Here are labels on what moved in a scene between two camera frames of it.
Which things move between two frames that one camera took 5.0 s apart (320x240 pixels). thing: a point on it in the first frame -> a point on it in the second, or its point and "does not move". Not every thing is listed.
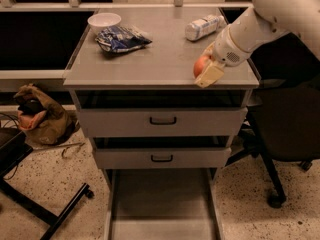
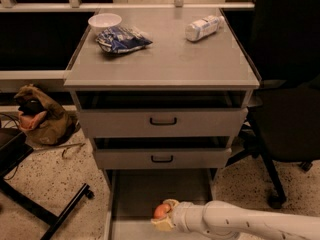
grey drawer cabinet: (158, 135) does not move
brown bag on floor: (41, 122) does not move
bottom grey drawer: (162, 204) does not move
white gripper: (225, 50) -> (182, 215)
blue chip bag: (118, 39) does not move
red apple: (199, 65) -> (161, 210)
